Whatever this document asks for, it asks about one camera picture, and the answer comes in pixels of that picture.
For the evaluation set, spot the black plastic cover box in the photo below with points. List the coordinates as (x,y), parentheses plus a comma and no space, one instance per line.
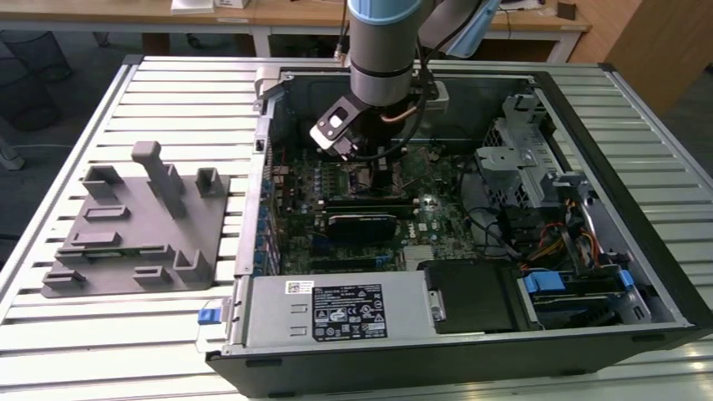
(478,296)

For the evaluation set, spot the small silver chipset heatsink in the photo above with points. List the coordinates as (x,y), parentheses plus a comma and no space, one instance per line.
(418,255)

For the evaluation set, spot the grey parts rack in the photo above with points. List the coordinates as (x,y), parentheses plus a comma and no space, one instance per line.
(138,217)

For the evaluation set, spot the small black desk object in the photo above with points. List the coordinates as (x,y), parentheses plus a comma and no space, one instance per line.
(566,10)

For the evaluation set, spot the black expansion slot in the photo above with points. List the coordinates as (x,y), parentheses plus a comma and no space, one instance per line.
(345,264)

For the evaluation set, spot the wooden cabinet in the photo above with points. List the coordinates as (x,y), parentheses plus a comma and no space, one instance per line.
(657,50)

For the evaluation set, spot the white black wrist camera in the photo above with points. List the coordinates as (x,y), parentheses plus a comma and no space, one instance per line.
(334,121)

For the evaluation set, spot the silver metal drive cage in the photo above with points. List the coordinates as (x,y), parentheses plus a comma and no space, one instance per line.
(501,167)

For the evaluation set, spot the green motherboard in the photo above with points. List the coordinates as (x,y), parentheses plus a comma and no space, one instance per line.
(445,234)

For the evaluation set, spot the black silver PC case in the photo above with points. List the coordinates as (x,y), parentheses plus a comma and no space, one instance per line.
(389,367)

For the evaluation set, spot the black graphics card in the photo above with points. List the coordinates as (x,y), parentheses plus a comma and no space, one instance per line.
(361,229)

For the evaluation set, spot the black mesh waste bin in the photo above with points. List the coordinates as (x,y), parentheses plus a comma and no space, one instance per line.
(33,83)

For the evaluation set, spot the blue case latch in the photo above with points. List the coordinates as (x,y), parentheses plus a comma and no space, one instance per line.
(208,316)

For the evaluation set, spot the blue disk carrier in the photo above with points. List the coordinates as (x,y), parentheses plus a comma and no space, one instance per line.
(542,282)

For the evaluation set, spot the silver power supply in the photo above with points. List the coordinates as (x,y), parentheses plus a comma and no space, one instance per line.
(261,309)

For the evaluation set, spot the black RAM slot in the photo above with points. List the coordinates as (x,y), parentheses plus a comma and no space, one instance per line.
(350,198)
(350,207)
(350,202)
(350,212)

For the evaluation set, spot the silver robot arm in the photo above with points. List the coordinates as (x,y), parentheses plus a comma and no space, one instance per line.
(384,54)

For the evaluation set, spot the white box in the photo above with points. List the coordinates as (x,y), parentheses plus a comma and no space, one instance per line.
(230,3)
(192,6)

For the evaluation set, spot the wooden desk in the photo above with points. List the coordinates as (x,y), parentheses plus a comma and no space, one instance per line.
(110,16)

